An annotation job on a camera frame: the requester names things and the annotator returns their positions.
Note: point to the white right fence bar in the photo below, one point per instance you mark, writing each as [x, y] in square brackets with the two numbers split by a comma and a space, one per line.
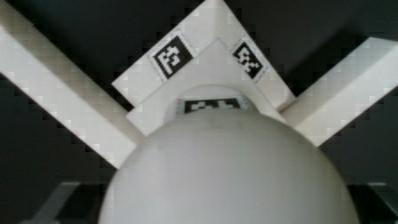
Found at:
[352, 86]

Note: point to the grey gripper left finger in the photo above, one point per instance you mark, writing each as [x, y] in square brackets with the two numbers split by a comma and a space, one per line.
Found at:
[45, 216]

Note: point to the white lamp bulb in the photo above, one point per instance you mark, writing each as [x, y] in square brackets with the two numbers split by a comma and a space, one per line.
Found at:
[228, 170]

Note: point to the white front fence bar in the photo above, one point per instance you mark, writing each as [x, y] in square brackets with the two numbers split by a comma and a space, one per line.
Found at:
[62, 90]

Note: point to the white fence bar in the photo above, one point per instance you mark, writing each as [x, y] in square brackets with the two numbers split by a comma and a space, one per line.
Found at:
[62, 90]
[352, 86]

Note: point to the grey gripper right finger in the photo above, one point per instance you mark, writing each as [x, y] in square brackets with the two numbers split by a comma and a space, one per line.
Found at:
[382, 204]

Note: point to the white lamp base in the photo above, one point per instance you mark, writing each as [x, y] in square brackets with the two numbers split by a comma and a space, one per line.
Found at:
[203, 59]

